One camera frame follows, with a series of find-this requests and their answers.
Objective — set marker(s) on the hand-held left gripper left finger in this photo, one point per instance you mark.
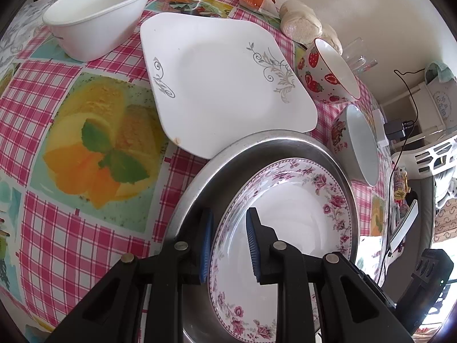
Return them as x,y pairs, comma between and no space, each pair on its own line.
206,246

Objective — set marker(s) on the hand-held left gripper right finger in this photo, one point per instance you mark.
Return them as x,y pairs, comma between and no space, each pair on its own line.
251,246

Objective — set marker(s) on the round metal basin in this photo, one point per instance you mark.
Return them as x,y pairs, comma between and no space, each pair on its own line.
200,193

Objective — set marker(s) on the pink floral round plate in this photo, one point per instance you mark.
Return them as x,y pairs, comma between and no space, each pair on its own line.
296,214

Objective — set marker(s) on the white bowl red brown print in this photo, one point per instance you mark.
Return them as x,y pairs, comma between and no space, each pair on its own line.
360,143

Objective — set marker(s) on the white square plate grey flourish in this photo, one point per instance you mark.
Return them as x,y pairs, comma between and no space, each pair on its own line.
214,78

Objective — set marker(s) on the strawberry print bowl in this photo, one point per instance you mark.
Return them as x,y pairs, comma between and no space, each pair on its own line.
317,75

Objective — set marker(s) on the white square bowl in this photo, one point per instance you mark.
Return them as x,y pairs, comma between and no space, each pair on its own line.
100,3

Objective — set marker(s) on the yellow printed tube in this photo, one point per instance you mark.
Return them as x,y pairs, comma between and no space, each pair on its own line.
400,185

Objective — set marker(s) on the white plastic basket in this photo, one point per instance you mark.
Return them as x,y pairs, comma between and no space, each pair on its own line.
428,157

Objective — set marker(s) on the pink checkered tablecloth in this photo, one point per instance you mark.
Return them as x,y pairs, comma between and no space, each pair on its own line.
71,221

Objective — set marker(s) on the black power adapter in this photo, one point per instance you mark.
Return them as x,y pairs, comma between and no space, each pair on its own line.
396,128

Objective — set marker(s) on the white power strip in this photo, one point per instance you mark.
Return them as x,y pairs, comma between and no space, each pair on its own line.
380,128

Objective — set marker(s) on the white wooden stool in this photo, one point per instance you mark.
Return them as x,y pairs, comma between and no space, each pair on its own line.
417,96

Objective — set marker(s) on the teal cloth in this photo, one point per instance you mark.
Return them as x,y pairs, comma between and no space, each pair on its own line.
441,73

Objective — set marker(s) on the clear glass mug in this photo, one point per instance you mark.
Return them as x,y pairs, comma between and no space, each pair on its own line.
357,60

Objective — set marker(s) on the bag of steamed buns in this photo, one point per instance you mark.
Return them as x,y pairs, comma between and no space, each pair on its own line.
300,21

